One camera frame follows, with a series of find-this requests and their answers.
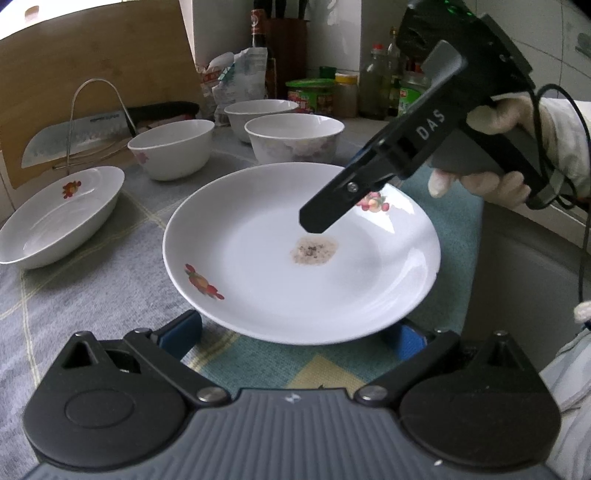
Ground black-handled kitchen knife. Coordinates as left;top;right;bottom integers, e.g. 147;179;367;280
22;102;200;169

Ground white printed plastic bag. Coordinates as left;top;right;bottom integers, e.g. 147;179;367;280
208;46;269;126

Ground bamboo cutting board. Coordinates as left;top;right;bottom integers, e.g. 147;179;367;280
0;0;204;190

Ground white bowl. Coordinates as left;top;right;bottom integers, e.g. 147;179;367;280
128;119;215;182
224;99;299;143
245;115;345;165

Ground green label bottle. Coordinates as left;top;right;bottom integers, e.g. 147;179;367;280
399;69;432;116

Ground metal wire rack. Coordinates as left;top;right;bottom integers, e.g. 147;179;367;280
53;78;139;174

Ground black cable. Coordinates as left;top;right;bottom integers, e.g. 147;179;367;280
531;84;591;296

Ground white floral plate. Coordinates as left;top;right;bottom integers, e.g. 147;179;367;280
163;162;441;344
0;166;125;270

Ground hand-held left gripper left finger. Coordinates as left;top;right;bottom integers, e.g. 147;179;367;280
60;310;232;409

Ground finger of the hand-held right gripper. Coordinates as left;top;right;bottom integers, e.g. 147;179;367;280
342;150;376;176
299;148;393;234

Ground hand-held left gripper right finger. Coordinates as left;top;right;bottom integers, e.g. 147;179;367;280
353;323;525;409

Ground slim dark bottle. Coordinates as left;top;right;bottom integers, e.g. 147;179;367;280
387;27;403;116

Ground grey checked tablecloth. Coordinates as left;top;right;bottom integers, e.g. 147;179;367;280
0;115;485;416

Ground yellow-lid jar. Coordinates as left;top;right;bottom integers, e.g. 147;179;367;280
333;72;360;118

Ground red-capped glass bottle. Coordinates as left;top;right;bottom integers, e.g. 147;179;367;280
360;44;389;120

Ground green-lid jar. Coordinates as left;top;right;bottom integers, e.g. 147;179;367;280
286;78;335;116

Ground dark sauce bottle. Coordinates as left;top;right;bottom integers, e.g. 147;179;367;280
250;9;278;100

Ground person's right hand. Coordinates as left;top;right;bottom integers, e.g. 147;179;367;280
428;92;591;204

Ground person's light shirt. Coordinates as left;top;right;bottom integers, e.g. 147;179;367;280
538;318;591;480

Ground brown knife block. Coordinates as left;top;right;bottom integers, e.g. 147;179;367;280
267;17;309;79

